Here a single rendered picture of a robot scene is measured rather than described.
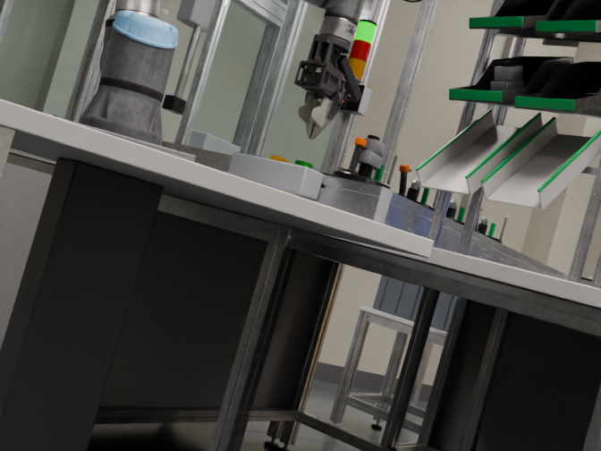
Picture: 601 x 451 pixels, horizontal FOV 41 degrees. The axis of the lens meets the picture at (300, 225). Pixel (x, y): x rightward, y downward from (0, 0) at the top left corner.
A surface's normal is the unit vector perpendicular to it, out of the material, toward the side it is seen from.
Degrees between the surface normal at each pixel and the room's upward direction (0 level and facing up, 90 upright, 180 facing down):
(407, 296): 90
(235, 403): 90
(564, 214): 90
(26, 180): 90
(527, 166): 45
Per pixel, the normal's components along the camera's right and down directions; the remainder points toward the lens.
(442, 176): -0.29, -0.84
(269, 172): -0.56, -0.18
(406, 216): 0.78, 0.21
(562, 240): 0.47, 0.11
